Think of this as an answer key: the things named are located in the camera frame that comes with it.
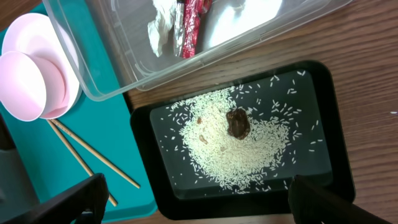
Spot wooden chopstick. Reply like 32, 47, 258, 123
49, 119, 141, 189
47, 120, 94, 176

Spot rice and food scraps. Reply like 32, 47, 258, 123
150, 70, 331, 198

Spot red snack wrapper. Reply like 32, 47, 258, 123
182, 0, 213, 58

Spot black rectangular tray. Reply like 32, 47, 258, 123
131, 60, 355, 220

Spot teal plastic serving tray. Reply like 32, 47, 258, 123
1, 8, 157, 222

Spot clear plastic waste bin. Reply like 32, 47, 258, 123
44, 0, 349, 101

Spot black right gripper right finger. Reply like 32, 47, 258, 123
288, 175, 389, 224

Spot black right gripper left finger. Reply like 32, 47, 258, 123
5, 173, 109, 224

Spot pink bowl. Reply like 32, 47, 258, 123
1, 51, 65, 121

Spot large white round plate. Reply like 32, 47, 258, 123
1, 12, 83, 120

